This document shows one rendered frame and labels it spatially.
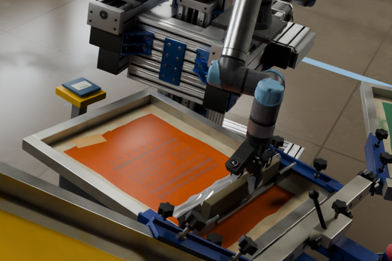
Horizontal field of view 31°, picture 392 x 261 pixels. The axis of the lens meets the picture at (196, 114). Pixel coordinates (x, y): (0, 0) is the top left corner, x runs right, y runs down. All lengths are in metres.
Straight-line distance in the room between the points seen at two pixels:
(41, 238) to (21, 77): 3.51
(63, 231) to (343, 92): 4.17
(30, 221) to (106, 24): 1.51
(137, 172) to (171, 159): 0.14
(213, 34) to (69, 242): 1.56
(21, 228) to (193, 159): 1.17
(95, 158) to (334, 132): 2.71
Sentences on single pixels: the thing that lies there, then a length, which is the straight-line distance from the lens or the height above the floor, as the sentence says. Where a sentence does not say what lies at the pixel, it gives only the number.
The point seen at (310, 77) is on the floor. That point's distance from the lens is 5.34.
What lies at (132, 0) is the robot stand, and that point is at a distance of 2.65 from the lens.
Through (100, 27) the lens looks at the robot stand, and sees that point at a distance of 2.62.
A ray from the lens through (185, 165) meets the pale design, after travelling 2.21.
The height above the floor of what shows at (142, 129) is 0.95.
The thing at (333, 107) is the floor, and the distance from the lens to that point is 4.98.
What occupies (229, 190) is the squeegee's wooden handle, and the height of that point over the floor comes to 1.06.
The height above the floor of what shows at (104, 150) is 0.95.
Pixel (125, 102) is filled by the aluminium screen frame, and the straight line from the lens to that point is 2.42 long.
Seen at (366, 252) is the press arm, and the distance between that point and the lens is 1.92.
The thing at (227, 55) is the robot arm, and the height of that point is 1.37.
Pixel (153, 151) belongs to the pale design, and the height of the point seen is 0.95.
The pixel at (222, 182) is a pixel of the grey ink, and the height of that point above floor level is 0.96.
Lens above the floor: 2.16
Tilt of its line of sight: 29 degrees down
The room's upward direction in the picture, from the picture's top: 11 degrees clockwise
